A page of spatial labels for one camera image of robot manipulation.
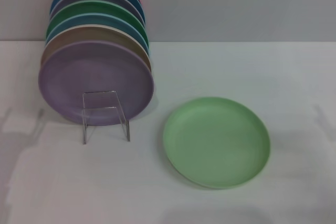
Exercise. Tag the clear acrylic plate rack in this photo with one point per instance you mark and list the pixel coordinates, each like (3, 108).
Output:
(84, 129)

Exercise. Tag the beige plate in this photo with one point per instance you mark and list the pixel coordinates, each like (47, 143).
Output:
(86, 33)

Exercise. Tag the light green plate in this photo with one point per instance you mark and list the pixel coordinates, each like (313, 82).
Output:
(215, 142)

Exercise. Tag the lavender plate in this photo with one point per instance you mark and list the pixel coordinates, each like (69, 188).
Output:
(92, 77)

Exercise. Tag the dark green plate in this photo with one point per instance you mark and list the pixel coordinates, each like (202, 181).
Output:
(89, 7)

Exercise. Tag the light blue plate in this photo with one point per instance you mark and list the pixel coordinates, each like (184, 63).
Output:
(92, 19)

